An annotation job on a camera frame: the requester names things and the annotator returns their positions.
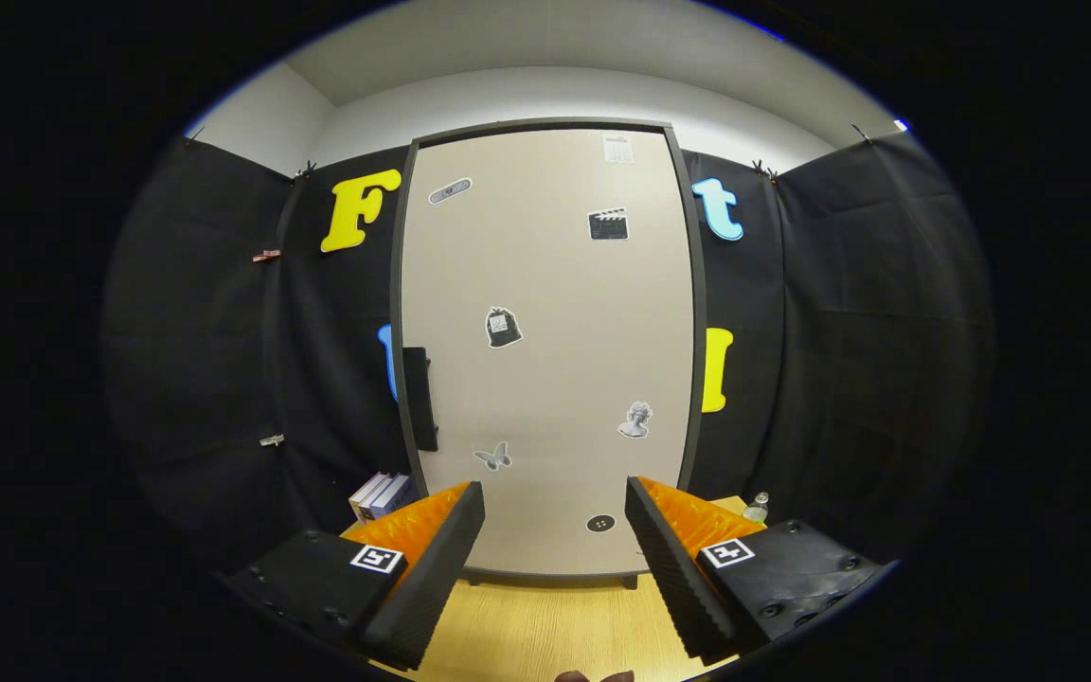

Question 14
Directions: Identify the beige shoe cabinet door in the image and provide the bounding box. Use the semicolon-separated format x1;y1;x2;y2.
401;128;695;576

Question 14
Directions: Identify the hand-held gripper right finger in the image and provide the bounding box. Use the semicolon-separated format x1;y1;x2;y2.
624;476;897;666

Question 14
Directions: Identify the grey shoe cabinet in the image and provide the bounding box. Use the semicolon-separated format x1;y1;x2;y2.
388;117;709;590

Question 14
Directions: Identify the blue book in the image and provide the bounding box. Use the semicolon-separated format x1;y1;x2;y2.
370;476;420;523

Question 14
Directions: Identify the black backdrop cloth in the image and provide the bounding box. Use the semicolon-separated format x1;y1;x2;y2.
100;131;999;579

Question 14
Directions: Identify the white book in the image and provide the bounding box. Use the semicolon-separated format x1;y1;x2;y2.
349;472;390;520

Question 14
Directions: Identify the black door handle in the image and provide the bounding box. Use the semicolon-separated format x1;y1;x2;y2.
402;347;439;453

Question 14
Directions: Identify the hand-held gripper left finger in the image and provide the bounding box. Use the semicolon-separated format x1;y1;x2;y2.
219;480;487;672

